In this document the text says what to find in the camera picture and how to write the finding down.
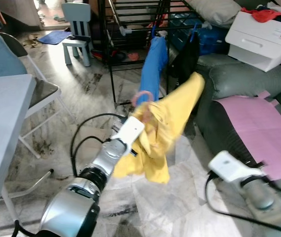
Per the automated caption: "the yellow shirt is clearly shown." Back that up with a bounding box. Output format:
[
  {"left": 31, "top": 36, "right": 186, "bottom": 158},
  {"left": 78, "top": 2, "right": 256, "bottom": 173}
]
[{"left": 112, "top": 72, "right": 206, "bottom": 184}]

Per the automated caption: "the pink plastic hanger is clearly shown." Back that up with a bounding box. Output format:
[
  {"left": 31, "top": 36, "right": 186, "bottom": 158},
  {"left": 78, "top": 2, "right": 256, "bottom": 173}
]
[{"left": 132, "top": 90, "right": 157, "bottom": 121}]

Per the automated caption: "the blue clothes hanger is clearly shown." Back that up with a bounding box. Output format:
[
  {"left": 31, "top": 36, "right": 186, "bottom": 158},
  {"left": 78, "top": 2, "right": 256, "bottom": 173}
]
[
  {"left": 189, "top": 24, "right": 201, "bottom": 42},
  {"left": 149, "top": 24, "right": 165, "bottom": 41}
]

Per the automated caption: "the pink foam mat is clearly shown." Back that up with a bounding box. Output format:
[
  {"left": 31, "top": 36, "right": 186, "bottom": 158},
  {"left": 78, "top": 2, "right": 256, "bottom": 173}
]
[{"left": 213, "top": 90, "right": 281, "bottom": 181}]

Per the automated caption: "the grey green sofa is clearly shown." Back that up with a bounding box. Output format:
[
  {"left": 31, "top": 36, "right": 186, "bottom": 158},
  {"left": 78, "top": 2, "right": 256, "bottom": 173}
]
[{"left": 192, "top": 49, "right": 281, "bottom": 237}]

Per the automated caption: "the red cloth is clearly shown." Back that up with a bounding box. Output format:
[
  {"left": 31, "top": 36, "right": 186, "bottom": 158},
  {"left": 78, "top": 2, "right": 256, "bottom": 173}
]
[{"left": 250, "top": 7, "right": 281, "bottom": 23}]

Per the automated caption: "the blue bag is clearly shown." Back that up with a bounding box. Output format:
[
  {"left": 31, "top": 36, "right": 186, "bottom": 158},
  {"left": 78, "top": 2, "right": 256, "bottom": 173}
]
[{"left": 197, "top": 27, "right": 231, "bottom": 56}]

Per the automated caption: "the black garment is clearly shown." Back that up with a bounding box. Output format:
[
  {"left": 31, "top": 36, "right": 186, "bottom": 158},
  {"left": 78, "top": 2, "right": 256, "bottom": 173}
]
[{"left": 170, "top": 31, "right": 201, "bottom": 92}]

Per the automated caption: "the beige cushion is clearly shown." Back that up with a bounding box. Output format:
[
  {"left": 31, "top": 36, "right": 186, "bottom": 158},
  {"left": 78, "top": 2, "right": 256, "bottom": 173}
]
[{"left": 184, "top": 0, "right": 243, "bottom": 27}]

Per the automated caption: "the blue plastic crate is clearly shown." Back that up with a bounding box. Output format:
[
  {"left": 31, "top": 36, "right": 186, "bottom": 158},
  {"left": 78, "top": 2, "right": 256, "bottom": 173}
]
[{"left": 170, "top": 12, "right": 203, "bottom": 50}]

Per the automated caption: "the plain blue shirt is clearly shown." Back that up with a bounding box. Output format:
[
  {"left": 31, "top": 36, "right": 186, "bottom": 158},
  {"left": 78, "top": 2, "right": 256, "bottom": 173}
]
[{"left": 139, "top": 36, "right": 170, "bottom": 105}]

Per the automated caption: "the black metal drying rack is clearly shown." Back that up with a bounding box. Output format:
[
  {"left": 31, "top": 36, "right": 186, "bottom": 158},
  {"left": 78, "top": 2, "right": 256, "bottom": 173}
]
[{"left": 99, "top": 0, "right": 206, "bottom": 105}]

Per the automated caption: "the pale blue child chair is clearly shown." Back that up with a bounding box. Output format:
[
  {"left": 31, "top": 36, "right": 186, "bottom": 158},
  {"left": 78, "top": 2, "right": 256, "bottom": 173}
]
[{"left": 62, "top": 2, "right": 93, "bottom": 67}]

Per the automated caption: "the blue floor mat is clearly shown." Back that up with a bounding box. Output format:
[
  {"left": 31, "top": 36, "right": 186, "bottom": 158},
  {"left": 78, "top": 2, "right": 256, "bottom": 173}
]
[{"left": 37, "top": 31, "right": 73, "bottom": 46}]

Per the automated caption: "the white folding table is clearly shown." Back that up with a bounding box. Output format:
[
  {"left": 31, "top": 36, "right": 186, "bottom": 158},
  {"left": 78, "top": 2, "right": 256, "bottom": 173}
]
[{"left": 0, "top": 74, "right": 36, "bottom": 228}]

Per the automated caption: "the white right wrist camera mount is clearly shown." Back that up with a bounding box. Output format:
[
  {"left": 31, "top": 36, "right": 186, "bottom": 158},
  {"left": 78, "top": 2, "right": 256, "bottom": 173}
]
[{"left": 208, "top": 151, "right": 265, "bottom": 184}]

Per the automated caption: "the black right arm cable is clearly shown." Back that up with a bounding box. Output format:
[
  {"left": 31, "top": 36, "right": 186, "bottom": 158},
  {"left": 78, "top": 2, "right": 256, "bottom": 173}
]
[{"left": 205, "top": 170, "right": 281, "bottom": 235}]

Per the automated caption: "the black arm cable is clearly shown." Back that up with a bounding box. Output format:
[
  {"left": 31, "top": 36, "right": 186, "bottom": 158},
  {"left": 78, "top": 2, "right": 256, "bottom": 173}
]
[
  {"left": 205, "top": 170, "right": 281, "bottom": 235},
  {"left": 70, "top": 114, "right": 127, "bottom": 177}
]

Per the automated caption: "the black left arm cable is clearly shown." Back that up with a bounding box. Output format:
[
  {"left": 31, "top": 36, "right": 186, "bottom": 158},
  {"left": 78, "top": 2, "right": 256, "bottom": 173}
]
[{"left": 70, "top": 114, "right": 127, "bottom": 177}]

